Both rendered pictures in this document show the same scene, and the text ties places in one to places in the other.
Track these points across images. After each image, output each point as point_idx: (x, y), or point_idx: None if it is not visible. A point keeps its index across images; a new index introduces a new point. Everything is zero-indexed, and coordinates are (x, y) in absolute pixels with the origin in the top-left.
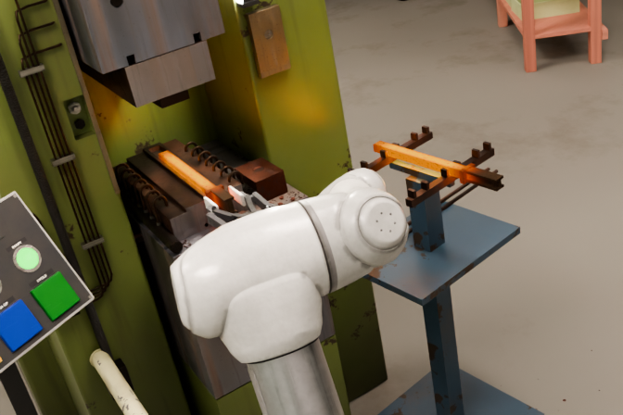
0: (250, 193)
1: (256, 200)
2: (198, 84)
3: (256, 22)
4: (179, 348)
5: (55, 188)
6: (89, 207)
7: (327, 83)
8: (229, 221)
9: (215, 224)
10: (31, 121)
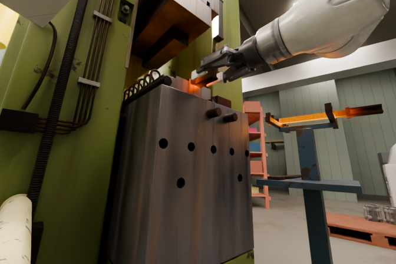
0: (214, 99)
1: (231, 78)
2: (203, 21)
3: (220, 48)
4: (109, 240)
5: (84, 30)
6: (102, 57)
7: (239, 98)
8: (220, 62)
9: (210, 58)
10: None
